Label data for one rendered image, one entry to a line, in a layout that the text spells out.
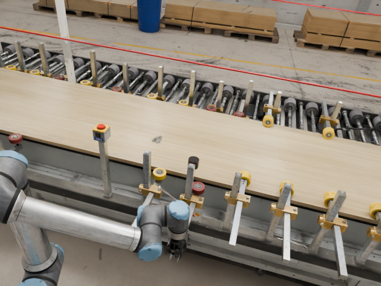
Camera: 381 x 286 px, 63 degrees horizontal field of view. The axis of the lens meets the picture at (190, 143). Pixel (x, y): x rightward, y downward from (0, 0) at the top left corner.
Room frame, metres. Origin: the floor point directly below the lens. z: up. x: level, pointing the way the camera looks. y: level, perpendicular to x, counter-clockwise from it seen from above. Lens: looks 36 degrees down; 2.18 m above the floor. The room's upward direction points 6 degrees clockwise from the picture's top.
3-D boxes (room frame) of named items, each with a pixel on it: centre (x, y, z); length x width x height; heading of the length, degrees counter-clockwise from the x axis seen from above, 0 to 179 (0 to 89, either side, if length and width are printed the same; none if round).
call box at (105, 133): (1.36, 0.48, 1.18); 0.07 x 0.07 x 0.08; 79
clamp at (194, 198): (1.26, -0.04, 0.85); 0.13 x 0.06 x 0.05; 79
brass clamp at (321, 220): (1.11, -0.78, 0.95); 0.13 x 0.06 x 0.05; 79
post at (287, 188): (1.16, -0.51, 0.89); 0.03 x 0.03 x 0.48; 79
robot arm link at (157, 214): (0.86, 0.13, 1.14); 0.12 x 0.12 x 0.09; 9
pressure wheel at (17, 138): (1.60, 1.15, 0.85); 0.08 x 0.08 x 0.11
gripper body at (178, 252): (0.88, 0.02, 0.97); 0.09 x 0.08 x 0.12; 169
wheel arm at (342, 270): (1.05, -0.78, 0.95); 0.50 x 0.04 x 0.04; 169
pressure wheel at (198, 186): (1.32, -0.07, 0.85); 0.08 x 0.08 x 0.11
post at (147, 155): (1.31, 0.23, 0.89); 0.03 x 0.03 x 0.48; 79
